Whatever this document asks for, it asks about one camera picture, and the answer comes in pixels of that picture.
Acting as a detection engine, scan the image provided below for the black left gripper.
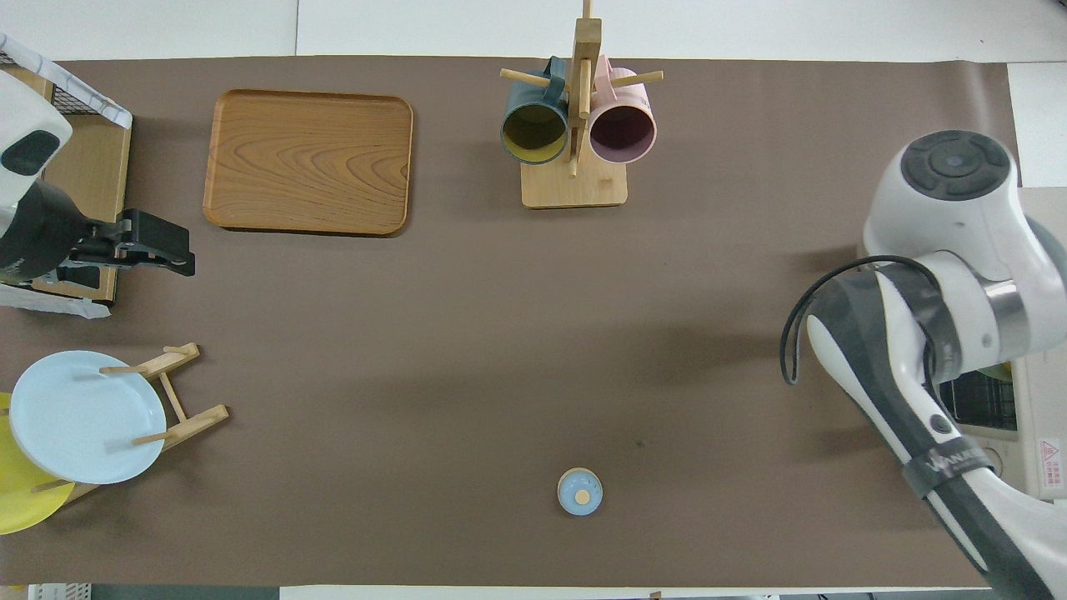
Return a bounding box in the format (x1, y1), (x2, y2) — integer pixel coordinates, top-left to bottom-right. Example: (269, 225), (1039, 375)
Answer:
(0, 179), (197, 288)

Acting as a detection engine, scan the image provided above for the beige toaster oven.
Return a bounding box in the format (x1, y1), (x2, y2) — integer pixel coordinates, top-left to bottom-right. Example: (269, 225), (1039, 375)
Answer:
(942, 187), (1067, 501)

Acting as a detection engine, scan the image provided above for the light blue plate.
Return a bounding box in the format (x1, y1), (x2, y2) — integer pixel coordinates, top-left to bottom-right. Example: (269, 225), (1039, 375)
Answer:
(8, 350), (168, 486)

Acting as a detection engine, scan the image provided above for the wooden plate rack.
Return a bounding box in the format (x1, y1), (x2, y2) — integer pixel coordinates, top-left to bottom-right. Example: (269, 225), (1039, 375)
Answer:
(33, 342), (230, 501)

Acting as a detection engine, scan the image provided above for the brown wooden tray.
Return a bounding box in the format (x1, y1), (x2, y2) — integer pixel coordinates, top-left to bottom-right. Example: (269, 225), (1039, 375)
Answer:
(203, 89), (415, 238)

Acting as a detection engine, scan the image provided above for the yellow plate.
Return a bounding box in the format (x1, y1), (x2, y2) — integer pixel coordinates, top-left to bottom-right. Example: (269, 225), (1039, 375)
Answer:
(0, 392), (76, 536)

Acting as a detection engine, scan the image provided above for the brown table mat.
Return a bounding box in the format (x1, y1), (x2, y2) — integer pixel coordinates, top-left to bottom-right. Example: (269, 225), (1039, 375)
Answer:
(0, 56), (1055, 588)

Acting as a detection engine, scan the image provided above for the dark blue mug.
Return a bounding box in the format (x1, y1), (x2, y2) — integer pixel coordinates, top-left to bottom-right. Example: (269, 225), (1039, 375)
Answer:
(500, 57), (572, 166)

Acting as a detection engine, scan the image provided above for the wooden mug tree stand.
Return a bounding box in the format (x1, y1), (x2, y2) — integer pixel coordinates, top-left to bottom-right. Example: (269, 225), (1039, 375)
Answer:
(500, 0), (665, 209)

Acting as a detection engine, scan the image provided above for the pink mug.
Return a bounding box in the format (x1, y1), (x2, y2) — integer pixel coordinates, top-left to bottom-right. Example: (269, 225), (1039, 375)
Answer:
(589, 55), (659, 165)

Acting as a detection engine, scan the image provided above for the wooden shelf with wire basket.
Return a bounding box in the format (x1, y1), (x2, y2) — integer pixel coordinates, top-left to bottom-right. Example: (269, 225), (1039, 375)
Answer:
(0, 33), (134, 322)

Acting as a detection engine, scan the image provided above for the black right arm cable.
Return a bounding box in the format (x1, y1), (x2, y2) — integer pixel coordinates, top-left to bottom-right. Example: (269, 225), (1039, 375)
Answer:
(779, 254), (943, 401)

